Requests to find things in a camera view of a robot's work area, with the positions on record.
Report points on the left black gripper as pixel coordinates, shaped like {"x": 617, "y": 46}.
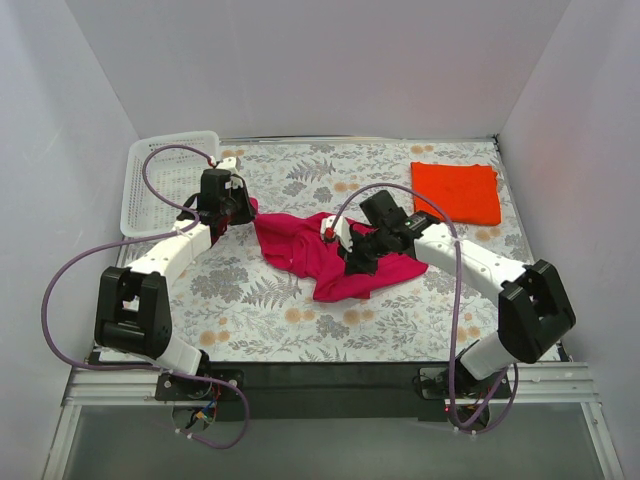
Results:
{"x": 239, "y": 209}

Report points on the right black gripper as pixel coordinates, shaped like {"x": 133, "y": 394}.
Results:
{"x": 360, "y": 248}

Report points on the magenta t shirt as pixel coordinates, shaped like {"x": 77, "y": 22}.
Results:
{"x": 294, "y": 245}

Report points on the white plastic basket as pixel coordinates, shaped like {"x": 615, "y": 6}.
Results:
{"x": 174, "y": 173}

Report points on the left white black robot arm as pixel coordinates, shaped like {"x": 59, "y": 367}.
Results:
{"x": 134, "y": 309}

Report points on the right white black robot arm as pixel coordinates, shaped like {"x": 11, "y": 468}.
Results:
{"x": 534, "y": 311}

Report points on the folded orange t shirt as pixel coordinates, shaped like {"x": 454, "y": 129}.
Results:
{"x": 467, "y": 194}

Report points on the floral table mat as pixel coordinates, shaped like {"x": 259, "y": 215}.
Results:
{"x": 231, "y": 303}

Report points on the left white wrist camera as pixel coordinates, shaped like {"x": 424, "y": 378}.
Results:
{"x": 231, "y": 164}

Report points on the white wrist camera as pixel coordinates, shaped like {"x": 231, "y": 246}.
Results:
{"x": 231, "y": 164}
{"x": 334, "y": 228}

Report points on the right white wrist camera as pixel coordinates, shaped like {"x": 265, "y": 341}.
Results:
{"x": 334, "y": 228}

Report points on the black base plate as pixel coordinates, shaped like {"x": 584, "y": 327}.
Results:
{"x": 323, "y": 390}

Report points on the aluminium frame rail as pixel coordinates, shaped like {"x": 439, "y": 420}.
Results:
{"x": 91, "y": 388}

